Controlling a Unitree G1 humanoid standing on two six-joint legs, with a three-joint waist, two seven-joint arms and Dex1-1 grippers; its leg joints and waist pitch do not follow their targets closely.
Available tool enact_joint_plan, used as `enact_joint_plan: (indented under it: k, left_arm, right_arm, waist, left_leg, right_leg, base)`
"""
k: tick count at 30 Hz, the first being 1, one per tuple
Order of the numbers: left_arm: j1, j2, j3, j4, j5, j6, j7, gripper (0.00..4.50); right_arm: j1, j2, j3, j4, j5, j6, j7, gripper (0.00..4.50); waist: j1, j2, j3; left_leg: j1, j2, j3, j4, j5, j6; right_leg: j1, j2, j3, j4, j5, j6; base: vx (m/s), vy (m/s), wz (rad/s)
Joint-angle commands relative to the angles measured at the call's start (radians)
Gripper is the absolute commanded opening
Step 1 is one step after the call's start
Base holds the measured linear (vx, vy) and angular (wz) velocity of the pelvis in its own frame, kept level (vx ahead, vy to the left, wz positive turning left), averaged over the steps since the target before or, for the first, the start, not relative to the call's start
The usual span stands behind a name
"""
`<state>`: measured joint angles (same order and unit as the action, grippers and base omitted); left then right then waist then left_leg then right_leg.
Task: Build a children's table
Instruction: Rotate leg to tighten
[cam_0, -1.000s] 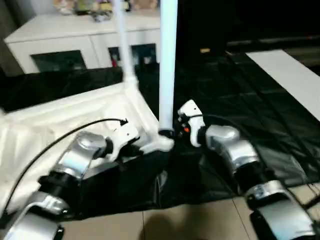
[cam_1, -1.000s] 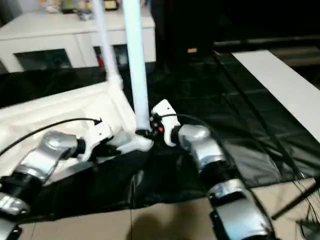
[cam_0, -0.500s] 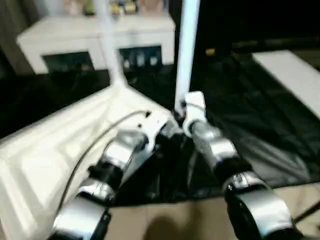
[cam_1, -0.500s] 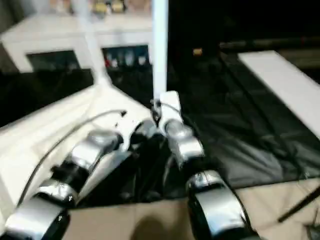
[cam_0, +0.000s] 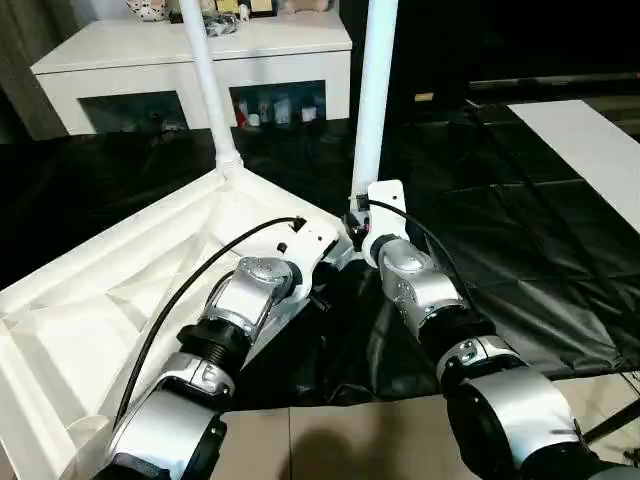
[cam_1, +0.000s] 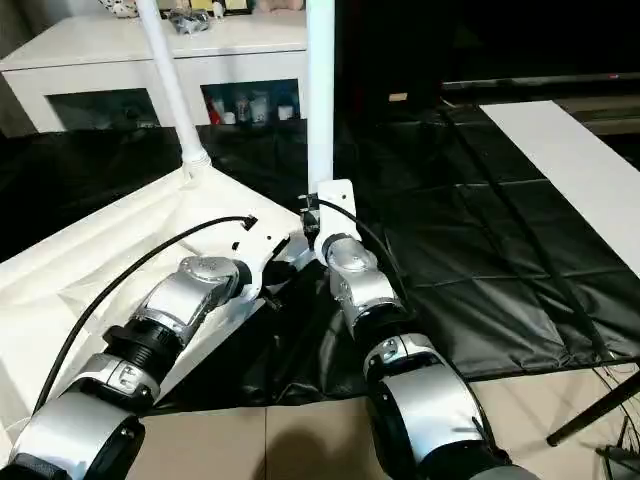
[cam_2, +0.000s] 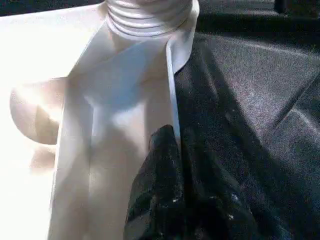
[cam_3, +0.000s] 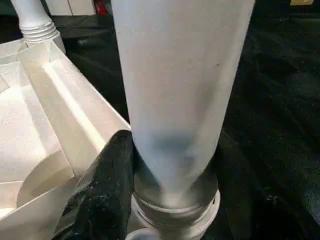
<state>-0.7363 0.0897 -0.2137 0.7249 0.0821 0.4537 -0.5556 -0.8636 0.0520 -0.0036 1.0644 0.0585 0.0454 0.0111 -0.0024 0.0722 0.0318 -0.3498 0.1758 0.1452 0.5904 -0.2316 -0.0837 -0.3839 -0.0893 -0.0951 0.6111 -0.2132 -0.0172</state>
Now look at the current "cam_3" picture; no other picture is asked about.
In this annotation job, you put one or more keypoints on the white plastic table top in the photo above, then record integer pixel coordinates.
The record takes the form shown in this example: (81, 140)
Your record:
(37, 125)

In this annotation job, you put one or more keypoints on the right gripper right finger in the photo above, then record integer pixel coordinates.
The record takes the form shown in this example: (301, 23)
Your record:
(257, 200)

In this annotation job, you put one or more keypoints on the small tan box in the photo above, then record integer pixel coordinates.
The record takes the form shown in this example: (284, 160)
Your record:
(300, 2)

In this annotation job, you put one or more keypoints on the white plastic table leg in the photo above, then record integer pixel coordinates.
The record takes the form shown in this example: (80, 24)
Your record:
(35, 22)
(175, 75)

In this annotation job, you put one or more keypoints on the black work mat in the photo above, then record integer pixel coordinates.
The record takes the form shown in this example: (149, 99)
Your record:
(280, 100)

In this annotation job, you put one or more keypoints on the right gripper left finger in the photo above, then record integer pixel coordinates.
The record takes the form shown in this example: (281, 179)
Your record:
(100, 195)

